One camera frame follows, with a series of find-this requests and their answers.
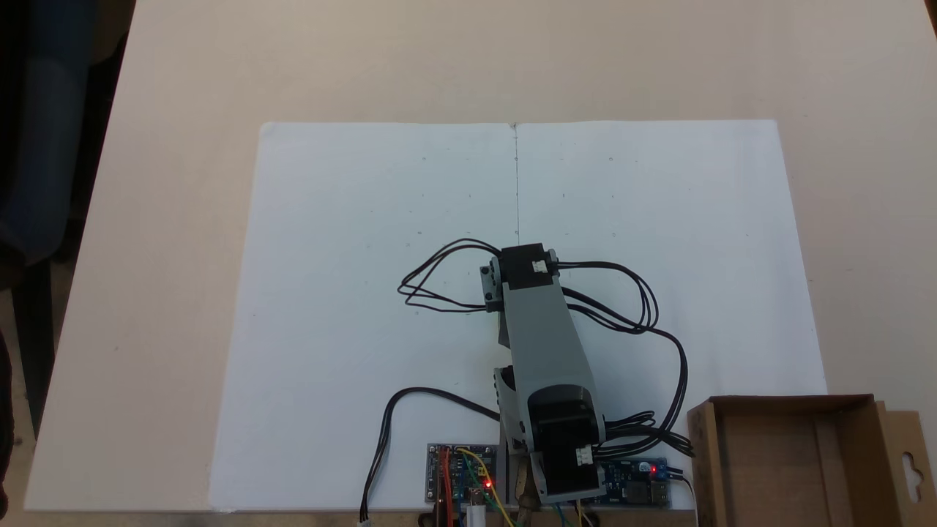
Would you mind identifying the white paper sheet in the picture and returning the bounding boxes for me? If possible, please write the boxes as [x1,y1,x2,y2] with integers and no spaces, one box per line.
[207,119,829,513]

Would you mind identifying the blue circuit board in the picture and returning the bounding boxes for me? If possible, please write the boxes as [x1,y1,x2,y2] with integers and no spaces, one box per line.
[597,457,671,509]

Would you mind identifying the brown cardboard box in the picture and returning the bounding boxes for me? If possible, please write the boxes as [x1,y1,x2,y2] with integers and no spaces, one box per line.
[687,394,937,527]

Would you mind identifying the dark blue chair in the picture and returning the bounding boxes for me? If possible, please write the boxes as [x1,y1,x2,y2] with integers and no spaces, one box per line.
[0,0,137,513]

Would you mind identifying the black motor cable loop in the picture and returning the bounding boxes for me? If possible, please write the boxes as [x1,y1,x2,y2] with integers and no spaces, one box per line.
[397,238,507,315]
[556,260,660,337]

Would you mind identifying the long black cable with plug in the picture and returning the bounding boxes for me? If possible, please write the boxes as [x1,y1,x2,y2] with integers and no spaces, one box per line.
[358,387,503,525]

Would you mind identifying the yellow wire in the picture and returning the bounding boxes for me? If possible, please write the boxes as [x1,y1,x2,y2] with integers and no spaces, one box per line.
[457,447,514,527]

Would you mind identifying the orange wire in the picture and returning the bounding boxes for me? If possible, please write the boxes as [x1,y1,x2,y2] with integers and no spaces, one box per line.
[437,447,456,526]

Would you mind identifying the circuit board with coloured wires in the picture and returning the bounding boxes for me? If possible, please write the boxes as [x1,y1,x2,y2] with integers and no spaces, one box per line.
[426,442,501,507]

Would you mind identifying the black cable bundle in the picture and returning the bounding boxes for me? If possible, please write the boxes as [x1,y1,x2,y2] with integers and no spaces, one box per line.
[578,322,695,460]

